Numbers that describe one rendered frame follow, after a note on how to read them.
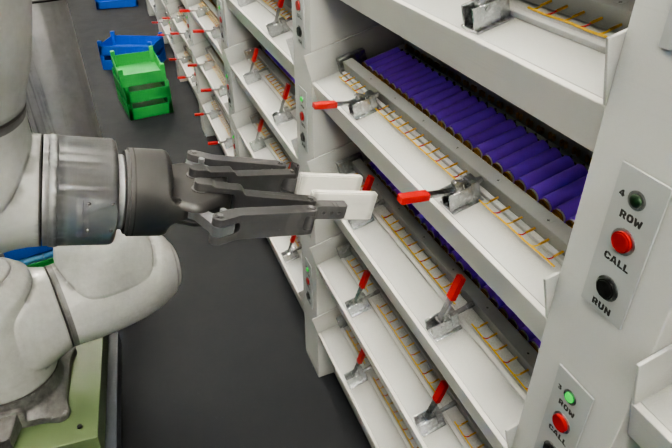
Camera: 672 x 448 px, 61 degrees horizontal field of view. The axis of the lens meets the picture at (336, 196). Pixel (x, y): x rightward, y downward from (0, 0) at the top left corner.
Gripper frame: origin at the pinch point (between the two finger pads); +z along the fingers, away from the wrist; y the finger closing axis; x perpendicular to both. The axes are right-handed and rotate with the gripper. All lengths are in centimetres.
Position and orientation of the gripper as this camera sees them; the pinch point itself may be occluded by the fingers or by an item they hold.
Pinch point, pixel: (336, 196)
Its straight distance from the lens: 56.7
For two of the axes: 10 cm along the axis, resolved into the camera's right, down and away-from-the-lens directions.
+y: 3.7, 5.0, -7.8
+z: 9.0, 0.2, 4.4
